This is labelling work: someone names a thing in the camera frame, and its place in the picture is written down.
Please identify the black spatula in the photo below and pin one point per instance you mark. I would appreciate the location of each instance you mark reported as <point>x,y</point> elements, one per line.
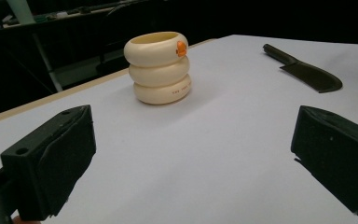
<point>310,74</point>

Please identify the white table mat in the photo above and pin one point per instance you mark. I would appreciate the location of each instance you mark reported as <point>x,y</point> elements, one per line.
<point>199,140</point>

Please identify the cream ribbed utensil holder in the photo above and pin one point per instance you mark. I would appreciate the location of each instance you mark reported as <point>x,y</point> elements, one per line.
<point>157,74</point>

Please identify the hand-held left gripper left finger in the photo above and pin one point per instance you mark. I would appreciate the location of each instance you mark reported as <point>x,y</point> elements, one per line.
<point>43,161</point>

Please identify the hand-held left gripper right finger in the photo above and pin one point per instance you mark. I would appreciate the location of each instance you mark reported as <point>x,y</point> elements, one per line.
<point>338,155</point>

